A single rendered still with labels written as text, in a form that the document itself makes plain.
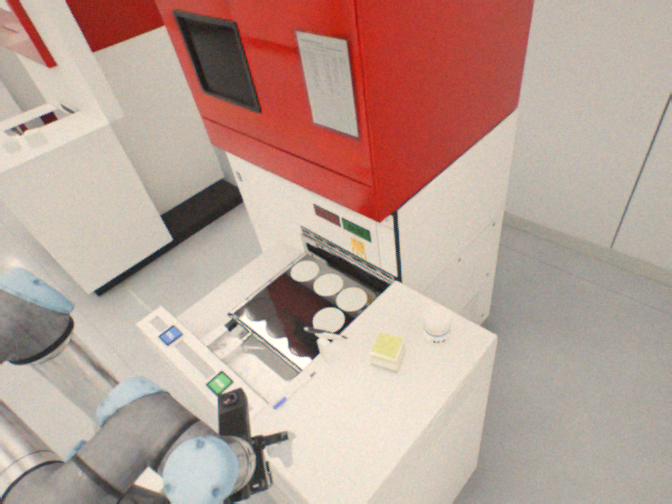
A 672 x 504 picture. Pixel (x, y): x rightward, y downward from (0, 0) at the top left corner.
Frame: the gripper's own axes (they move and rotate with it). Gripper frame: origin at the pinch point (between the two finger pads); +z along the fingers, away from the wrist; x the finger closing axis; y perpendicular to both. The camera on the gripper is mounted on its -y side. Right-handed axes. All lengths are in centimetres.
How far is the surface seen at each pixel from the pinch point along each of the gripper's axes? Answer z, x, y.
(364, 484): 17.9, 17.7, 13.8
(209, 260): 194, -48, -127
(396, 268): 38, 43, -38
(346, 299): 49, 27, -36
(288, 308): 50, 8, -38
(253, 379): 42.9, -6.1, -18.1
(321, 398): 27.8, 12.5, -6.6
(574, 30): 63, 158, -131
